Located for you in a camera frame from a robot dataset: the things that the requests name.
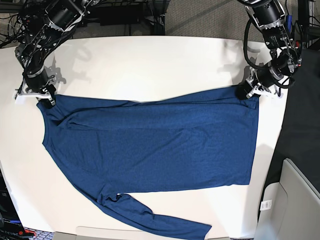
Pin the blue long-sleeve T-shirt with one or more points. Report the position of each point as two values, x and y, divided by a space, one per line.
110 149

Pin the red and black clamp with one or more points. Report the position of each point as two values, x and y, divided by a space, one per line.
298 45

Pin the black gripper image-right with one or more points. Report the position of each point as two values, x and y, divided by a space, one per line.
267 78

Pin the black box with red label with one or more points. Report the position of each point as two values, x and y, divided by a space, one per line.
10 226

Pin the grey plastic bin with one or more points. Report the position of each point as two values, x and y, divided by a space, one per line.
290 209

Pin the blue handled tool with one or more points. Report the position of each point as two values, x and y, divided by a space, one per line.
289 25

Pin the black cloth side table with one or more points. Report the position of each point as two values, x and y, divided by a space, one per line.
299 138

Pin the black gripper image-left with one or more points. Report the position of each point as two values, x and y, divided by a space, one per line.
40 82

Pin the grey tray at table edge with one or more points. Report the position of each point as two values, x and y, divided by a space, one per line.
91 233

